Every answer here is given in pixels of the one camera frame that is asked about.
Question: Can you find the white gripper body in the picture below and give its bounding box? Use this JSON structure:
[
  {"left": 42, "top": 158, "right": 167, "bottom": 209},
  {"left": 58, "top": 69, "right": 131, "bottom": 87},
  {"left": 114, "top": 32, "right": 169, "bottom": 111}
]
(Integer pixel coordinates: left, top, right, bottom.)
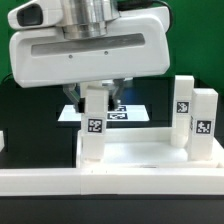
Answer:
[{"left": 9, "top": 7, "right": 170, "bottom": 88}]

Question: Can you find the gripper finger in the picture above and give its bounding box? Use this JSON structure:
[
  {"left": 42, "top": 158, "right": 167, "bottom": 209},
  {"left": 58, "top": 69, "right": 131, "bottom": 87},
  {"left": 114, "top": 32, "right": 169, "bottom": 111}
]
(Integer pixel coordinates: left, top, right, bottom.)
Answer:
[
  {"left": 108, "top": 78, "right": 125, "bottom": 110},
  {"left": 63, "top": 83, "right": 84, "bottom": 113}
]

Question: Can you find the white desk top tray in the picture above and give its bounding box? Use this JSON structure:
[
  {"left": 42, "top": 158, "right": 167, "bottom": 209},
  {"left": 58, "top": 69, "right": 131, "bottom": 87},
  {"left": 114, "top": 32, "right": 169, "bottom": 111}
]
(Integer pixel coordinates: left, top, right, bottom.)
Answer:
[{"left": 76, "top": 128, "right": 224, "bottom": 168}]

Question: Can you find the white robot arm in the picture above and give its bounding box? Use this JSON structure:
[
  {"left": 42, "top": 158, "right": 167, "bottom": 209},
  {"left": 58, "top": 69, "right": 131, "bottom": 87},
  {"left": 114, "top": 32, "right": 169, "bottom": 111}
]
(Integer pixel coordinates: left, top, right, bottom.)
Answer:
[{"left": 8, "top": 0, "right": 172, "bottom": 112}]

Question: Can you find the white marker base plate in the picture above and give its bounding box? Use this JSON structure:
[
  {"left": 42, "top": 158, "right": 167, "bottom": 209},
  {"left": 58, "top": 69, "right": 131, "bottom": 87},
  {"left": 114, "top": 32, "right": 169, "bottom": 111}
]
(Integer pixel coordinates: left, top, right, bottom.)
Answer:
[{"left": 58, "top": 105, "right": 150, "bottom": 122}]

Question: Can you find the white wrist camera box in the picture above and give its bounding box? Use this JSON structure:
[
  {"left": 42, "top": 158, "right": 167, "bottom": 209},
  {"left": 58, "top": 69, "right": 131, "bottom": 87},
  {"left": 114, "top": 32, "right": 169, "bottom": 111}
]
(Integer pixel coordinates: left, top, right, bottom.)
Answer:
[{"left": 8, "top": 0, "right": 63, "bottom": 30}]

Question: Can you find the white left obstacle wall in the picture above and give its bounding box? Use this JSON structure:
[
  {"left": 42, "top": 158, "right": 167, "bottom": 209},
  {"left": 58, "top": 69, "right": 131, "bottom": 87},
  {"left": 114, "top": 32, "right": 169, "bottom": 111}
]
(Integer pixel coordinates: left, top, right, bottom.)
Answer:
[{"left": 0, "top": 130, "right": 5, "bottom": 152}]

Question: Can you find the white obstacle wall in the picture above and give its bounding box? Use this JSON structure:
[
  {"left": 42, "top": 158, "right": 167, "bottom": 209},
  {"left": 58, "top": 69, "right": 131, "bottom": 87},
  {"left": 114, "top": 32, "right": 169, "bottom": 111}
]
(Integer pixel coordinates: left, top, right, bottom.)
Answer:
[
  {"left": 0, "top": 168, "right": 224, "bottom": 196},
  {"left": 0, "top": 130, "right": 5, "bottom": 152}
]

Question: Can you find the white front obstacle wall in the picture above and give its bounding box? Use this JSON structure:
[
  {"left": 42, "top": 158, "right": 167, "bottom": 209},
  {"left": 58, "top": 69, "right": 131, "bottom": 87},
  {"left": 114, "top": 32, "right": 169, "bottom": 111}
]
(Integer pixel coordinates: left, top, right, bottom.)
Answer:
[{"left": 0, "top": 168, "right": 224, "bottom": 196}]

